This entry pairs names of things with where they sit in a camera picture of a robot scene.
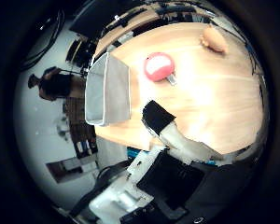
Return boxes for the person in dark shirt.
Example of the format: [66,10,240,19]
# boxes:
[27,66,87,103]

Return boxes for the wooden side desk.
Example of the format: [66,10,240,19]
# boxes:
[94,4,161,59]

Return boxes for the tan plush toy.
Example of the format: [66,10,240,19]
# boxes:
[199,25,230,54]

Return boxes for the black monitor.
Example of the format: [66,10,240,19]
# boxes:
[69,0,118,40]

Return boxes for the black cable bundle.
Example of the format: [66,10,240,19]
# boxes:
[21,8,67,71]

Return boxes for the grey fabric container bin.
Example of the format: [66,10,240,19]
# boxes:
[84,51,133,127]

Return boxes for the red cloth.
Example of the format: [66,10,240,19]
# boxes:
[143,51,177,86]

